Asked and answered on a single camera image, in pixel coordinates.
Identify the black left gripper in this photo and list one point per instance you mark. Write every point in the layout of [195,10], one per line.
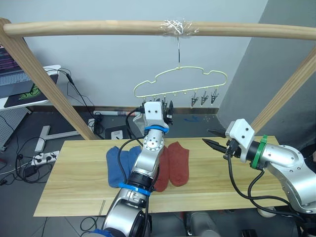
[169,118]

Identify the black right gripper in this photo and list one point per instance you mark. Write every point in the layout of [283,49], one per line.
[231,147]

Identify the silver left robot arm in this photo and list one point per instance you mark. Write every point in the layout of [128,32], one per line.
[148,158]

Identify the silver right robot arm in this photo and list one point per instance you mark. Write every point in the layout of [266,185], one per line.
[288,163]

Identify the blue forearm tie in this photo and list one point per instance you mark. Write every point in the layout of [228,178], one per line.
[134,188]

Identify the metal hanger clip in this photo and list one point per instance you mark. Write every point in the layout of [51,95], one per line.
[214,96]
[194,100]
[164,100]
[204,99]

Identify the metal hanger hook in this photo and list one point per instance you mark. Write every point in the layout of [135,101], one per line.
[178,51]

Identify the blue wrist tie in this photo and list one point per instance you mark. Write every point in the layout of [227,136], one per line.
[158,128]

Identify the red sock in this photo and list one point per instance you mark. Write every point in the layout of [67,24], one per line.
[161,175]
[179,164]

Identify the green wrist tie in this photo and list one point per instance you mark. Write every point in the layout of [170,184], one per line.
[259,153]

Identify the blue sock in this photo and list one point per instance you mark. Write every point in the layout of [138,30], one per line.
[134,154]
[115,168]

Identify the black box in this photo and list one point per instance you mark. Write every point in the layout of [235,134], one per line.
[109,129]

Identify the clear tape wrap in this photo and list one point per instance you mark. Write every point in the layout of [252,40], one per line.
[176,26]

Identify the wooden rack leg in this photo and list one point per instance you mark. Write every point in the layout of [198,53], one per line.
[44,84]
[286,91]

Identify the grey rounded shape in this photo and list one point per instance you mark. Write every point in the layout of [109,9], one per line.
[200,224]

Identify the white caster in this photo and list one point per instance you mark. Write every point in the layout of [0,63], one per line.
[265,212]

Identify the wooden rack bar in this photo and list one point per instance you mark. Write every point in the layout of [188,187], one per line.
[86,27]

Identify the white desk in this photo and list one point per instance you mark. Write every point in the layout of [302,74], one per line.
[45,138]

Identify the white floor power strip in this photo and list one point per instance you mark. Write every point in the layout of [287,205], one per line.
[44,158]

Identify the black green mouse pad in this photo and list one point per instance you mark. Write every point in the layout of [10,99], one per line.
[27,96]

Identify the black power adapter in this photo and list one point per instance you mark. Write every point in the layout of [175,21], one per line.
[30,170]

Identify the silver laptop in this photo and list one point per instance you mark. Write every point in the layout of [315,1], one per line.
[12,79]

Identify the white perforated panel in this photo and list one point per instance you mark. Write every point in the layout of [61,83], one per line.
[10,126]

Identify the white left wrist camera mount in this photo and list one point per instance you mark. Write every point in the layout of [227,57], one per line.
[154,111]

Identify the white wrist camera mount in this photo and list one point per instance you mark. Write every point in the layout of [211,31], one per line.
[154,111]
[242,133]

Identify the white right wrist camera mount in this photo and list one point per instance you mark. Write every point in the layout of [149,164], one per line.
[242,133]

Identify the yellow clip hanger frame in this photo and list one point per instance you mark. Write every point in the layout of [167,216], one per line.
[214,72]

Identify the white wall power strip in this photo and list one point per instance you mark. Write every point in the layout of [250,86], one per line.
[108,112]

